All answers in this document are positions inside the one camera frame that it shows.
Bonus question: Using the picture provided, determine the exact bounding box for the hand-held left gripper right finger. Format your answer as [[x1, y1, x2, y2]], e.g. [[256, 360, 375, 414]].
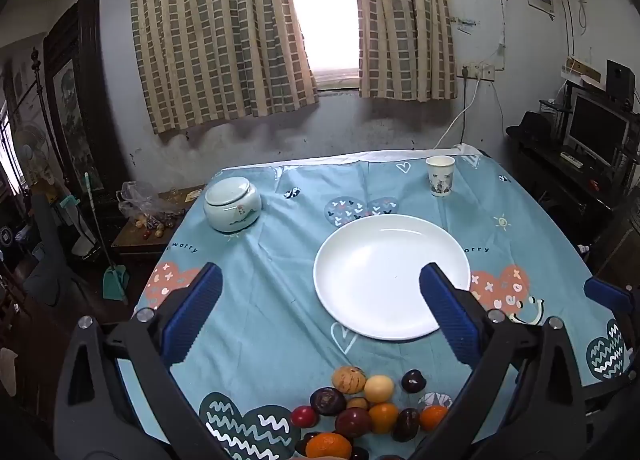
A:
[[415, 263, 588, 460]]

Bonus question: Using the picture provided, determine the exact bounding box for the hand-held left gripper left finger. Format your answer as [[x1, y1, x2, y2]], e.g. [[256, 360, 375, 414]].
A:
[[52, 261, 236, 460]]

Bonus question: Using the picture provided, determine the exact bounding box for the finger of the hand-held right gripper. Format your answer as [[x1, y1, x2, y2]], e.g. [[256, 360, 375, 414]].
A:
[[583, 277, 635, 315]]

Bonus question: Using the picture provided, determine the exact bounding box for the white round plate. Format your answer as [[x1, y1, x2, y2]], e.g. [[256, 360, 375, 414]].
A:
[[313, 213, 471, 341]]

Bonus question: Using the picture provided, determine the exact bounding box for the pale yellow plum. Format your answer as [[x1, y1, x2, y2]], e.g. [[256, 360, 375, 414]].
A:
[[363, 375, 395, 404]]

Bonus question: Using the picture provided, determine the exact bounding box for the small orange tangerine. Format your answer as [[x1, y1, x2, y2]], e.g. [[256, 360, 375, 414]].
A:
[[368, 403, 400, 435], [419, 405, 449, 432]]

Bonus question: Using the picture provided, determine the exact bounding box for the tan striped apple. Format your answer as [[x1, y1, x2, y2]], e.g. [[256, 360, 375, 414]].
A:
[[332, 365, 367, 395]]

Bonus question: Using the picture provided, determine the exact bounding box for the dark red plum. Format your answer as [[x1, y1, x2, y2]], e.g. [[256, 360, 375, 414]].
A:
[[334, 407, 373, 439]]

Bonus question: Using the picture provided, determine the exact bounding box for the dark purple mangosteen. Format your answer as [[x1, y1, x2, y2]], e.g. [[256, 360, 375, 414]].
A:
[[309, 386, 347, 416]]

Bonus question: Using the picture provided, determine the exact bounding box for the red cherry tomato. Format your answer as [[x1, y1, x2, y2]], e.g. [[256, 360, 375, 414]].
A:
[[290, 405, 317, 430]]

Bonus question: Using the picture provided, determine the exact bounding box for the large orange mandarin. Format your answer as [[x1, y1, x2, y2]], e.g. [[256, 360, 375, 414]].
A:
[[305, 432, 353, 460]]

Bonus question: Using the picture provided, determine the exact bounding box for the brown wooden side table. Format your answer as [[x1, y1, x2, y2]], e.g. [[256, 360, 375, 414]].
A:
[[111, 185, 208, 263]]

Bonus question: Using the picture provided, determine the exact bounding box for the pale green lidded ceramic jar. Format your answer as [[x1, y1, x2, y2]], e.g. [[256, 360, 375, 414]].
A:
[[204, 177, 262, 233]]

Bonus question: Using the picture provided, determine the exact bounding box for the dark wooden desk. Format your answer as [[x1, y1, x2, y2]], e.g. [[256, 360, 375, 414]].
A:
[[507, 113, 640, 246]]

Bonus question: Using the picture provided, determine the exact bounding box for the clear plastic bag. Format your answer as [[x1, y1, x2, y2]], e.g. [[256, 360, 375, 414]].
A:
[[116, 181, 173, 221]]

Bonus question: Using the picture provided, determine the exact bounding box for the printed paper cup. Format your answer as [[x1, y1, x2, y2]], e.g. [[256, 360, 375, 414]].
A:
[[425, 155, 456, 198]]

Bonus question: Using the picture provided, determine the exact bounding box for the grey chair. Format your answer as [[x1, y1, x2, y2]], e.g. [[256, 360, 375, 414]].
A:
[[22, 193, 76, 306]]

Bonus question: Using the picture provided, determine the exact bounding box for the computer monitor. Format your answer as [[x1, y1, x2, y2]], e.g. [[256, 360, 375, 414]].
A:
[[564, 93, 630, 167]]

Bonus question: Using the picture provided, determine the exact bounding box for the black hat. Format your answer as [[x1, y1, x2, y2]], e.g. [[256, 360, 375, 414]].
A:
[[506, 111, 552, 141]]

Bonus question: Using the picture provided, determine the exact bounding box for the black speaker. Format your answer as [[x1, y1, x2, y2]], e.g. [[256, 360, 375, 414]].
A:
[[606, 59, 636, 102]]

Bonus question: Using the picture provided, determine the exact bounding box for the white long box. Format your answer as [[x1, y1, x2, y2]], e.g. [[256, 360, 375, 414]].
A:
[[561, 56, 601, 84]]

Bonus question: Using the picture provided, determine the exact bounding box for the standing fan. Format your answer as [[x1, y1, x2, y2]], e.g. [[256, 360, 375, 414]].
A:
[[15, 121, 53, 186]]

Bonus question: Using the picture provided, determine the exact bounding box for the dark wooden framed painting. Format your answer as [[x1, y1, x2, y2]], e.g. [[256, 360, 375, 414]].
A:
[[43, 0, 132, 201]]

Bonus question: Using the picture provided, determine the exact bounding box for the wide checked curtain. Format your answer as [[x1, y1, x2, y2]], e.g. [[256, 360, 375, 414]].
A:
[[130, 0, 319, 135]]

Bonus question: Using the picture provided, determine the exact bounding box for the narrow checked curtain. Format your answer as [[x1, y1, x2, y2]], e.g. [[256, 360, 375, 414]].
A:
[[351, 0, 458, 102]]

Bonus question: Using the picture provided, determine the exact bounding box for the bright window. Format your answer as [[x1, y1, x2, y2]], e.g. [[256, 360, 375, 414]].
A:
[[282, 0, 362, 91]]

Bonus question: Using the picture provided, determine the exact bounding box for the green dustpan with handle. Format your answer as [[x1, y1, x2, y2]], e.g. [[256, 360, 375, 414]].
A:
[[82, 171, 132, 302]]

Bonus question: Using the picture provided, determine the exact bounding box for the white power cable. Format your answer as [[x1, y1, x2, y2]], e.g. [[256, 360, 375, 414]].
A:
[[433, 75, 482, 150]]

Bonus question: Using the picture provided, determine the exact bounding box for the white wall socket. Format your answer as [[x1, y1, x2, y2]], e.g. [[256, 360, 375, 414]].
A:
[[457, 63, 496, 82]]

